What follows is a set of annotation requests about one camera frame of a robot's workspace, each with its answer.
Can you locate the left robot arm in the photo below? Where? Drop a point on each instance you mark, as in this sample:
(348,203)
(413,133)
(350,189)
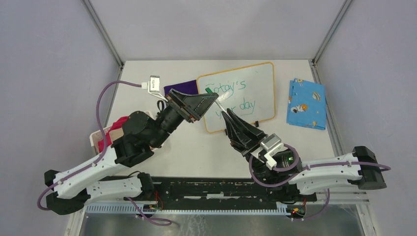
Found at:
(92,181)

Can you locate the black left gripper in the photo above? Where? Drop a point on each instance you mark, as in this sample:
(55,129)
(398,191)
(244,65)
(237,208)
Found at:
(200,104)

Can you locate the white plastic basket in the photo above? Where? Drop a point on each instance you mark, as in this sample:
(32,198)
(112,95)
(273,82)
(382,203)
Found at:
(96,136)

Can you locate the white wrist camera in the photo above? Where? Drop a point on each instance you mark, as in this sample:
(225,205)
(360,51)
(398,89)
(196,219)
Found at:
(154,87)
(270,146)

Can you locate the green capped whiteboard marker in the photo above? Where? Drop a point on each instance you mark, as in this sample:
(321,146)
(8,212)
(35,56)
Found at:
(221,107)

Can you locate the blue patterned cloth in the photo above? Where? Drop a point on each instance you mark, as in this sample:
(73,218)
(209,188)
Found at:
(306,104)

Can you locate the beige cloth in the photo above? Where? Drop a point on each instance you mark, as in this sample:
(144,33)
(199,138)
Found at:
(115,134)

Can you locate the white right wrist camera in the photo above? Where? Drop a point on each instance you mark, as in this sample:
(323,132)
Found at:
(270,146)

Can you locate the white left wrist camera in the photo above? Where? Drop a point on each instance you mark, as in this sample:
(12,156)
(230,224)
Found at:
(154,87)

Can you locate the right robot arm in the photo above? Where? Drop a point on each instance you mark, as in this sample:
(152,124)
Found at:
(276,165)

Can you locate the yellow framed whiteboard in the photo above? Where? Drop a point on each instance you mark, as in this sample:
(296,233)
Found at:
(248,91)

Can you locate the red cloth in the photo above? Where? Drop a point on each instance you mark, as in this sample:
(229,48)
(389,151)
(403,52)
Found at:
(116,125)

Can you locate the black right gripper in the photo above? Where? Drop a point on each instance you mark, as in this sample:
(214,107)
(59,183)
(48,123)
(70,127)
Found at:
(237,139)

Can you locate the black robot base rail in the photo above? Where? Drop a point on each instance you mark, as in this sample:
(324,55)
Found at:
(191,193)

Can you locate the purple cloth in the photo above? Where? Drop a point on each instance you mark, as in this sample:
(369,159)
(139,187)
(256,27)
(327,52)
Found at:
(189,87)

